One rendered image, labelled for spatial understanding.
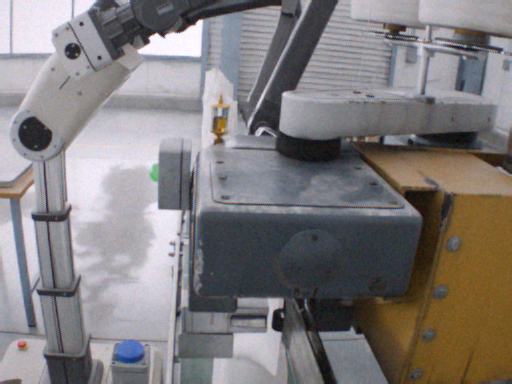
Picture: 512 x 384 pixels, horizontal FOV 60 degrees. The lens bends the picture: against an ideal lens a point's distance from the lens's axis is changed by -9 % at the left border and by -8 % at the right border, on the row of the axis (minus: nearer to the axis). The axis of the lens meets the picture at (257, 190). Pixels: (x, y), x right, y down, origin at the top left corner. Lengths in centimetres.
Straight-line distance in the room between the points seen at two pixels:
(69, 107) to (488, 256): 98
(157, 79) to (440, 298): 781
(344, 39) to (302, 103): 789
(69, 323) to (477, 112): 132
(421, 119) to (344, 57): 778
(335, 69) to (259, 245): 807
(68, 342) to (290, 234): 129
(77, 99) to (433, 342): 93
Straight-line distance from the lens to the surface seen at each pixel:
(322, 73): 845
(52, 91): 123
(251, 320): 80
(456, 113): 83
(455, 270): 64
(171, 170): 67
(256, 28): 819
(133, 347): 105
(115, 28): 101
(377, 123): 69
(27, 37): 870
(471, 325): 71
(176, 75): 825
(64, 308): 160
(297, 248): 47
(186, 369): 171
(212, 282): 48
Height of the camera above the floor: 150
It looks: 19 degrees down
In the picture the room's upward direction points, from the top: 5 degrees clockwise
